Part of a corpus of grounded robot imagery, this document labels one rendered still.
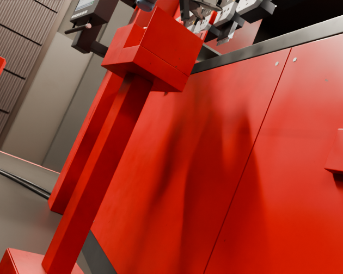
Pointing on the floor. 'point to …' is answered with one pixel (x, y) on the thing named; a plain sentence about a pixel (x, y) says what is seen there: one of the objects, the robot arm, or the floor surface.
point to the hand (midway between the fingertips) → (212, 16)
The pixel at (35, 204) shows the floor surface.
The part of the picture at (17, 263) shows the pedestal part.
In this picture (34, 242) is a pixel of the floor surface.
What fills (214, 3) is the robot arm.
